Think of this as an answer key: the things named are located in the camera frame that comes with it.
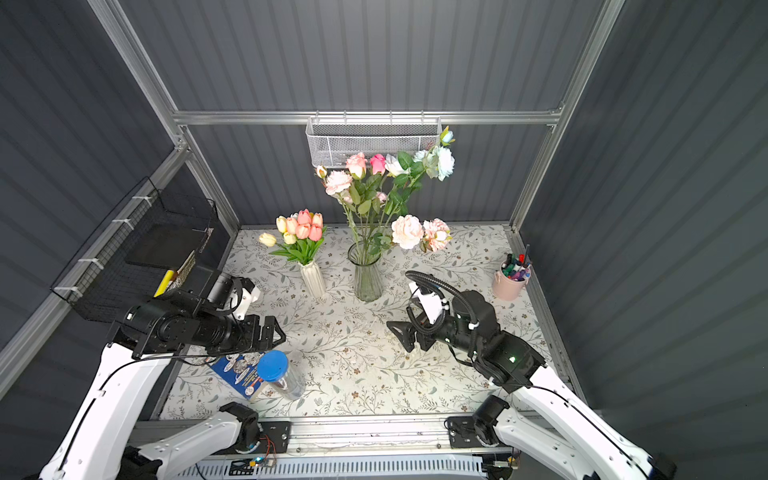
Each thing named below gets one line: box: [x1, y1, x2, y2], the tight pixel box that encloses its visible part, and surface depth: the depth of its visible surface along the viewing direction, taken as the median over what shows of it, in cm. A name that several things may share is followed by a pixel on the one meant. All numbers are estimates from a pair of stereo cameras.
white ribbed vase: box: [298, 260, 327, 300], surface depth 93 cm
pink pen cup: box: [492, 244, 532, 301], surface depth 94 cm
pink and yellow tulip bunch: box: [258, 208, 327, 265], surface depth 79 cm
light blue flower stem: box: [384, 126, 455, 223], surface depth 70 cm
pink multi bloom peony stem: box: [420, 218, 452, 253], surface depth 69 cm
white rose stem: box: [380, 153, 410, 226], surface depth 75 cm
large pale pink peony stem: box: [391, 214, 424, 250], surface depth 68 cm
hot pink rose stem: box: [369, 154, 386, 176], surface depth 77 cm
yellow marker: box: [153, 269, 175, 298], surface depth 74 cm
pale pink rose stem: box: [346, 152, 376, 253], surface depth 79 cm
